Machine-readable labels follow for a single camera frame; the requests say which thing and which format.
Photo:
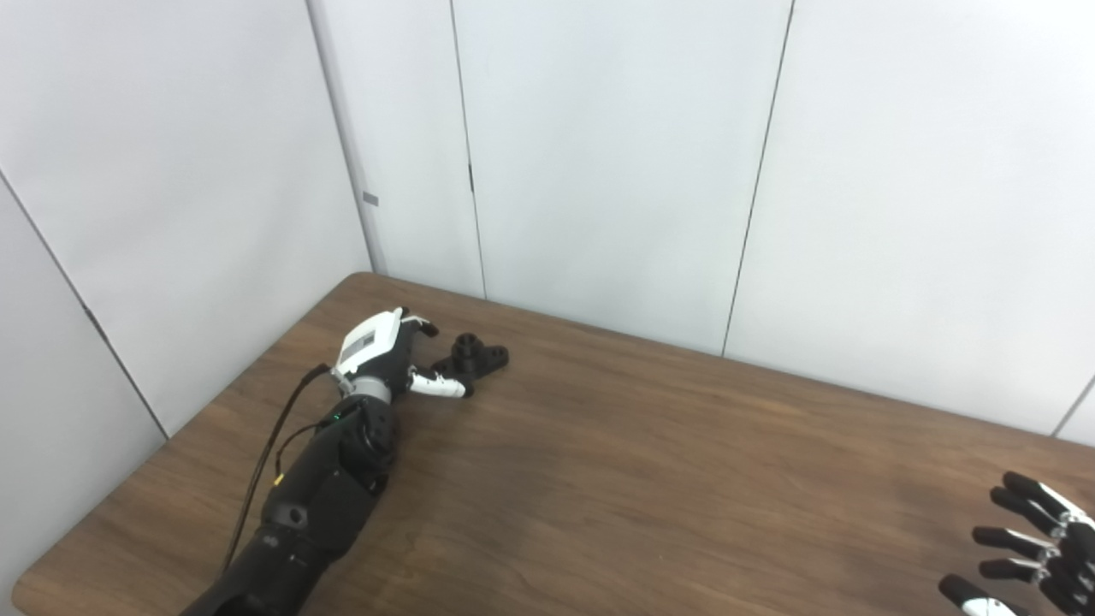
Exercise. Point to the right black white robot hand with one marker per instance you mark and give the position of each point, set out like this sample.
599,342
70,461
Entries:
1056,547

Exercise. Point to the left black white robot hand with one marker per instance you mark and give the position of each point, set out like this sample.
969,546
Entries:
376,346

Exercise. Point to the black holder with flange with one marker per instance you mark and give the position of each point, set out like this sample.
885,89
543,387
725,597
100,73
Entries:
475,358

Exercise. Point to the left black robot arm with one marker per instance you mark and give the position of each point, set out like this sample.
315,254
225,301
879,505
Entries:
316,505

